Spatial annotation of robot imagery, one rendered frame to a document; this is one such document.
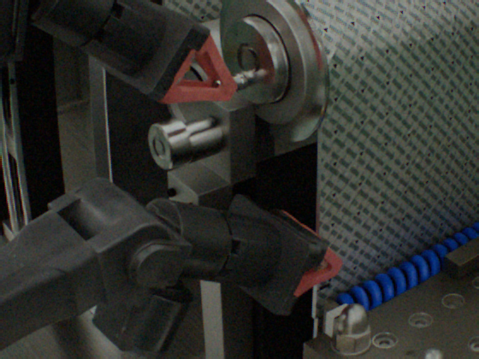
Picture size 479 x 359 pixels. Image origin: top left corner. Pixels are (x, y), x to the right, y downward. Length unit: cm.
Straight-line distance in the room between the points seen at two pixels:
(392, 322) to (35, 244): 35
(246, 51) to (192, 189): 13
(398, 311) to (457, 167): 16
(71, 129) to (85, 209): 81
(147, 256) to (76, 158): 76
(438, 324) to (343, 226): 13
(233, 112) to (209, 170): 7
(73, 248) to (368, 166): 30
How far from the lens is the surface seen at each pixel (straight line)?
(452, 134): 96
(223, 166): 90
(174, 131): 86
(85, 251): 69
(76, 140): 150
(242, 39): 84
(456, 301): 94
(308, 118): 83
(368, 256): 94
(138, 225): 70
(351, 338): 85
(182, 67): 78
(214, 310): 99
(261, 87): 84
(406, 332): 89
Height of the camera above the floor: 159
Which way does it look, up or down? 30 degrees down
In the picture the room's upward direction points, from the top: 1 degrees counter-clockwise
